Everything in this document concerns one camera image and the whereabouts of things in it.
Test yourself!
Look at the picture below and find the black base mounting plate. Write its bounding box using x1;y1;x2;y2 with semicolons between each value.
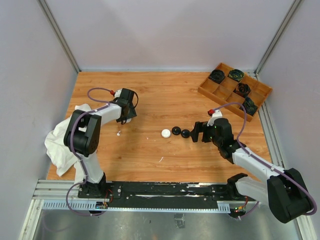
77;181;246;207

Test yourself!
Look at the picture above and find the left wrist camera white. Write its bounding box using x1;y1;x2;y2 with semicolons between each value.
113;88;123;98

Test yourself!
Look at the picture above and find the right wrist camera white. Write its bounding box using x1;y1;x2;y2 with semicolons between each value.
206;109;223;127

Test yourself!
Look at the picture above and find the white cloth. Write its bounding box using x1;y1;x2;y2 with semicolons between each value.
44;116;85;182

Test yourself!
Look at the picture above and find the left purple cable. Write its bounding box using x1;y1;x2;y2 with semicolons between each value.
65;87;116;217

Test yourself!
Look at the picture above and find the wooden compartment tray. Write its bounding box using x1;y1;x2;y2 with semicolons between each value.
197;62;273;122

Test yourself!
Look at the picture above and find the slotted cable duct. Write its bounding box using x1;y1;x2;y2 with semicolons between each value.
41;201;231;213

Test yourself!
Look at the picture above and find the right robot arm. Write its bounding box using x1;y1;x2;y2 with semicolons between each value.
190;117;317;223

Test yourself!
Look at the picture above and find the white charging case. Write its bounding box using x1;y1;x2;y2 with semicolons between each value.
124;118;132;123
161;128;171;139

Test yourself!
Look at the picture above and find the black charging case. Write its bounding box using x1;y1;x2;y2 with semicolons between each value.
180;129;191;139
171;126;182;136

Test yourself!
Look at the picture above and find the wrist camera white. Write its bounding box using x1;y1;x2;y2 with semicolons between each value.
113;88;123;98
206;109;223;127

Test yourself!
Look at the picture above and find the dark red swirl cup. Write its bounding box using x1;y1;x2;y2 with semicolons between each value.
233;83;251;98

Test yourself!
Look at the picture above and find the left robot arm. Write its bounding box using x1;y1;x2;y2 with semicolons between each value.
63;87;139;198

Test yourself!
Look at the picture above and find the blue green swirl cup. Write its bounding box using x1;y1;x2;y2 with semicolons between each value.
242;96;258;116

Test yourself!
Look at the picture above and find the dark swirl cup far left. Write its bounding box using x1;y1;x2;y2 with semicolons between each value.
208;69;225;84

